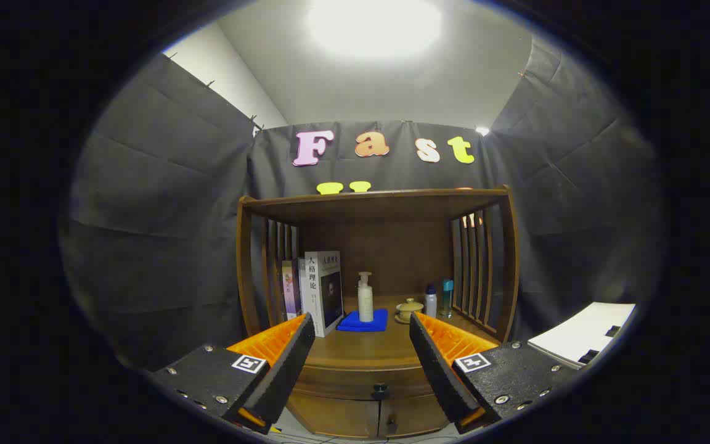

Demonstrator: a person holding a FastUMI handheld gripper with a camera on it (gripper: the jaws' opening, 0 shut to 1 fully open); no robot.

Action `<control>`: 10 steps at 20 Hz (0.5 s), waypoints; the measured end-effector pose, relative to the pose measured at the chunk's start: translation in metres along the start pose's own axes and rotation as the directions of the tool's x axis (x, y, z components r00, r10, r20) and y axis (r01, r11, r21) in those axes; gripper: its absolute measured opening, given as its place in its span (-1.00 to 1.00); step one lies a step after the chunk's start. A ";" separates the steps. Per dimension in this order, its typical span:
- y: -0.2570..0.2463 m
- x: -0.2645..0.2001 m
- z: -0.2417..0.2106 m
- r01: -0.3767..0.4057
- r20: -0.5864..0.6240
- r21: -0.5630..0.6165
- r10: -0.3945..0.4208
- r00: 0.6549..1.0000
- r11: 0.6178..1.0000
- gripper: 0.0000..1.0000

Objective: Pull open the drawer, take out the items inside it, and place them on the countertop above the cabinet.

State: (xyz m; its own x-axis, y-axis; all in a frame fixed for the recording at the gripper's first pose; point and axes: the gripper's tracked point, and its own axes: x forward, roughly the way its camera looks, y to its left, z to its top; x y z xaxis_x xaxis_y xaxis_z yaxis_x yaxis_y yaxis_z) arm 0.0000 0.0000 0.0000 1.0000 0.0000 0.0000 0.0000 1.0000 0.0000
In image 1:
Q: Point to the yellow ceramic lidded cup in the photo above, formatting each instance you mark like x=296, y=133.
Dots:
x=409, y=307

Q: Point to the thin white book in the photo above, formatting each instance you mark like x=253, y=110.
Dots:
x=301, y=296

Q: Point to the white bottle with blue cap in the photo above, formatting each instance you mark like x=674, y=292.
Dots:
x=431, y=303

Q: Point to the wooden drawer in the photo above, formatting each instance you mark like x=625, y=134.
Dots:
x=342, y=382

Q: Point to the white pump bottle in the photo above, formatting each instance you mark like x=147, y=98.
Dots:
x=365, y=305

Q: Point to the blue folded cloth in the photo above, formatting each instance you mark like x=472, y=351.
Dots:
x=355, y=324

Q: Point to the thick white portrait book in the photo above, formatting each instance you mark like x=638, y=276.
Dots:
x=313, y=290

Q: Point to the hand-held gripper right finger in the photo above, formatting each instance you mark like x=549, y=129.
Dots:
x=438, y=370

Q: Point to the black backdrop cloth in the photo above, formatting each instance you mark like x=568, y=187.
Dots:
x=158, y=216

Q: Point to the brown wooden cabinet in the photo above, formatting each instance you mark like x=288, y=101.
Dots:
x=392, y=246

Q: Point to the wooden countertop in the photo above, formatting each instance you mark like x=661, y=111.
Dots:
x=361, y=348

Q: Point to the white drawer unit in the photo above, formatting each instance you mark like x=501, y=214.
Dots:
x=577, y=336

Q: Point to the yellow ceramic saucer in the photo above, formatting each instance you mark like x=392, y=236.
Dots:
x=402, y=320

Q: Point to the teal bottle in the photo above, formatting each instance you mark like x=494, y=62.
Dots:
x=447, y=299

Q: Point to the purple book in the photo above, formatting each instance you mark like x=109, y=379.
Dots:
x=290, y=290

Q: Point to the black drawer knob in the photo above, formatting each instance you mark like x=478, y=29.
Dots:
x=379, y=390

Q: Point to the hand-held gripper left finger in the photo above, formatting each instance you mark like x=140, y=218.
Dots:
x=287, y=364

